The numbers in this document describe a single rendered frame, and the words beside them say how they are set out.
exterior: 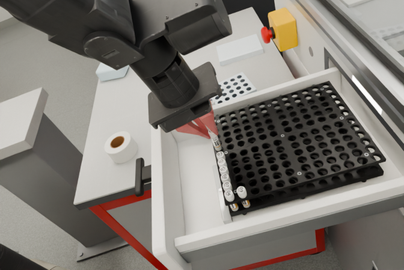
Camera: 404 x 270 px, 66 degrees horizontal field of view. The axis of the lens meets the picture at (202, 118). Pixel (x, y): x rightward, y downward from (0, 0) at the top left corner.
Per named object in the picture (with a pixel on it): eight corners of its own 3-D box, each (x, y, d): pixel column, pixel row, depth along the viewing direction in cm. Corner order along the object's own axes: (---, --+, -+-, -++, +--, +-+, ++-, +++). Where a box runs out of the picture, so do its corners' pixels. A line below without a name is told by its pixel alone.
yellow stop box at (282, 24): (277, 53, 73) (273, 27, 68) (269, 38, 78) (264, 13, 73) (299, 46, 72) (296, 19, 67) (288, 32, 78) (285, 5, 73)
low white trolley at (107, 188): (183, 298, 122) (72, 204, 70) (174, 172, 167) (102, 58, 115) (330, 261, 115) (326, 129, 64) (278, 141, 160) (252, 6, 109)
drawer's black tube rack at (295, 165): (234, 224, 47) (224, 203, 43) (216, 141, 60) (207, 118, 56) (381, 184, 45) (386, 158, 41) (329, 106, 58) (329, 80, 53)
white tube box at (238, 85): (213, 122, 75) (208, 111, 72) (202, 102, 81) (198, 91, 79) (259, 100, 75) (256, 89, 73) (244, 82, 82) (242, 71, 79)
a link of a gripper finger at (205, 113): (235, 142, 44) (205, 101, 38) (192, 162, 46) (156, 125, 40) (225, 110, 49) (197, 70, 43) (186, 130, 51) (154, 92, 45)
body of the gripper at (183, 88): (225, 98, 39) (197, 55, 34) (156, 133, 41) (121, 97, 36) (215, 69, 43) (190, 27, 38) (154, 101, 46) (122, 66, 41)
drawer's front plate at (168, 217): (181, 282, 46) (151, 254, 38) (171, 140, 67) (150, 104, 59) (193, 279, 45) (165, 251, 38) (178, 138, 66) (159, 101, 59)
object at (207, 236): (189, 264, 46) (174, 248, 41) (177, 139, 64) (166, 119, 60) (472, 190, 41) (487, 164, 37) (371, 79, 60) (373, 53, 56)
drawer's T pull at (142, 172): (137, 199, 48) (133, 194, 47) (138, 162, 54) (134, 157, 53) (159, 192, 48) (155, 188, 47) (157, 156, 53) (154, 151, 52)
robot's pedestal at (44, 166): (77, 262, 146) (-62, 173, 95) (83, 207, 168) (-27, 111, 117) (136, 242, 144) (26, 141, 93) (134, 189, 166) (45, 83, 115)
